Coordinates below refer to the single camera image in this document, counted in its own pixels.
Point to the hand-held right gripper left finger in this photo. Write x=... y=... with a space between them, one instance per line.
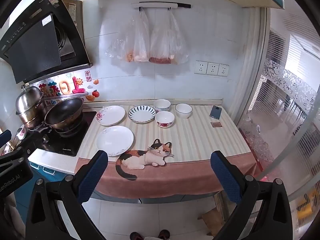
x=92 y=177

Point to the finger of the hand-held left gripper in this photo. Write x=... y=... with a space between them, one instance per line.
x=5 y=136

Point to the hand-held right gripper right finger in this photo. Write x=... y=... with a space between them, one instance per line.
x=225 y=177

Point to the pink floral plate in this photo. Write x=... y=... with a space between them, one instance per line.
x=111 y=115

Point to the white bowl with blue rim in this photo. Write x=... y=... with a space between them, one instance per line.
x=183 y=110

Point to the blue striped plate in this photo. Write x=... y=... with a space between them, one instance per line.
x=142 y=114

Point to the red floral bowl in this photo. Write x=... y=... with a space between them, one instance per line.
x=164 y=120

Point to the white floral bowl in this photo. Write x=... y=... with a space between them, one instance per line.
x=162 y=104

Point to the blue base cabinet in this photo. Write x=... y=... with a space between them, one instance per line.
x=53 y=173

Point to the steel pot with lid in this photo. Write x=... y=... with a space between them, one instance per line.
x=30 y=105

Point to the wooden stool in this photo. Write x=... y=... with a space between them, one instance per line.
x=212 y=220

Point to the striped cat print tablecloth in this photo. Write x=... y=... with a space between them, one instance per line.
x=195 y=140

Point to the brown label patch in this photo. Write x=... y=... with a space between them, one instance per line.
x=216 y=125

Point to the dark wok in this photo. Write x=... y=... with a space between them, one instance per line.
x=63 y=113

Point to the blue smartphone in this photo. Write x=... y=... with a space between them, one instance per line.
x=215 y=112

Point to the person's shoe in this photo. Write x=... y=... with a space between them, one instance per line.
x=136 y=236
x=164 y=235

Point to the black range hood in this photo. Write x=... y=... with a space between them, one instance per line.
x=32 y=45

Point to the clear plastic bag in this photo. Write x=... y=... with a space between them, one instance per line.
x=167 y=45
x=140 y=42

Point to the colourful wall stickers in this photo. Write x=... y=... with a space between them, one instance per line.
x=65 y=87

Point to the white wall socket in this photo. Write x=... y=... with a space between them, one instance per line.
x=212 y=68
x=201 y=67
x=223 y=70

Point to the white hook rail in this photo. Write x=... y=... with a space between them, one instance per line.
x=155 y=5

